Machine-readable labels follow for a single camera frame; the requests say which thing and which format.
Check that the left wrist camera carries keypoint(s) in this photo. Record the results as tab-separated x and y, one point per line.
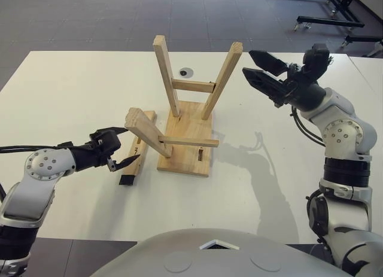
104	144

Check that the wooden leg with black cap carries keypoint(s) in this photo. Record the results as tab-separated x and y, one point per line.
133	167

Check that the black wheeled stand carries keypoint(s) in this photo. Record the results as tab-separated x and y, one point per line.
363	40
329	20

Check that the robot body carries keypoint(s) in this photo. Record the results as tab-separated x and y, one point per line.
215	259

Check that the wooden seat board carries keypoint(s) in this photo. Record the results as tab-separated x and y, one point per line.
185	157

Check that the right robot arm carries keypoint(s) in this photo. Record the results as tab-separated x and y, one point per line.
344	133

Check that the wooden cross bar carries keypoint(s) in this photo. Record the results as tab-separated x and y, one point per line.
191	141
191	86

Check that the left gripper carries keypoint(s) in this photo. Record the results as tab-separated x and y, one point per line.
85	158

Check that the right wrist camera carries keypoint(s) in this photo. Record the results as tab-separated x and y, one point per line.
317	58

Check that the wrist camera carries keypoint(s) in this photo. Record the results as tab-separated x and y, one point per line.
104	144
317	58

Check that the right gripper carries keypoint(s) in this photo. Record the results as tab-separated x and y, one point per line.
302	93

